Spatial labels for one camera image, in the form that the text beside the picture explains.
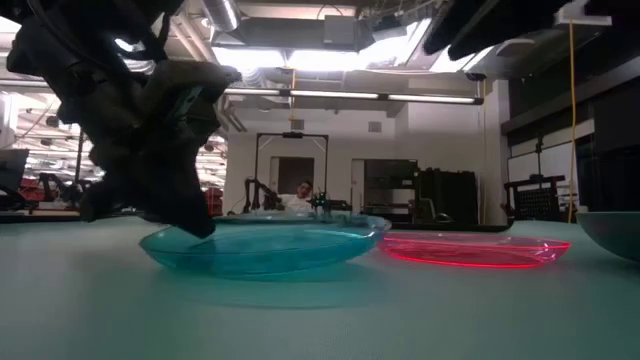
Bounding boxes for blue transparent plastic plate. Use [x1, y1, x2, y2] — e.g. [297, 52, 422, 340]
[138, 213, 393, 280]

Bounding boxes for dark computer monitor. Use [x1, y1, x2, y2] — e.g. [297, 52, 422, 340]
[0, 148, 30, 197]

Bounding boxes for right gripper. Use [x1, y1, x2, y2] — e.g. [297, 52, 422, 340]
[448, 0, 640, 61]

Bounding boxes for dark brown door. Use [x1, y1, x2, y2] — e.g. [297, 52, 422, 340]
[277, 156, 316, 196]

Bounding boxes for grey ceiling box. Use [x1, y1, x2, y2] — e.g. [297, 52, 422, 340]
[322, 14, 358, 47]

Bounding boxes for person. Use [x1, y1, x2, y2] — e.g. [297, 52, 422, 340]
[277, 180, 316, 214]

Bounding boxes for red transparent plastic plate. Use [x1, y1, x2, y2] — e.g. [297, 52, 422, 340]
[378, 230, 572, 270]

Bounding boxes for dark green plastic plate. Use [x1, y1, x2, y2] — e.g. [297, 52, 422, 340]
[574, 211, 640, 262]

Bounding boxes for black gantry frame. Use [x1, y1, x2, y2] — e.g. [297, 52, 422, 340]
[253, 131, 330, 211]
[74, 130, 85, 184]

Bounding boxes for dark shelf unit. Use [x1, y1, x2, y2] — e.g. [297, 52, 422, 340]
[363, 158, 419, 224]

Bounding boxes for black pegboard cart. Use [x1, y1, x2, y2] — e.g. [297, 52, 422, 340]
[503, 174, 567, 222]

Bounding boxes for green table mat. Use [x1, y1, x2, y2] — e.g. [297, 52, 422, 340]
[0, 214, 640, 360]

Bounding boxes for silver round air duct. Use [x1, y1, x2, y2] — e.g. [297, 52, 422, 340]
[199, 0, 242, 34]

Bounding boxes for white LED light tube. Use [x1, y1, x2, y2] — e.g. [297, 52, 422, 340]
[289, 89, 380, 100]
[387, 93, 484, 105]
[224, 87, 281, 97]

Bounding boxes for bright ceiling light panel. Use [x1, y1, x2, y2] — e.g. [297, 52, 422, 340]
[212, 47, 361, 72]

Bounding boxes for red tool chest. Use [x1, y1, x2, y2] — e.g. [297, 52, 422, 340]
[205, 186, 225, 216]

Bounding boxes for black cabinet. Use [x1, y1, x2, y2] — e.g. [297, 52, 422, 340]
[414, 168, 480, 226]

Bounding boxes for dark neighbouring work table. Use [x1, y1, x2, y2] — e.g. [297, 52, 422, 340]
[0, 209, 84, 225]

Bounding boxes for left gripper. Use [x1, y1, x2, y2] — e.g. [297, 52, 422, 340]
[7, 19, 241, 239]

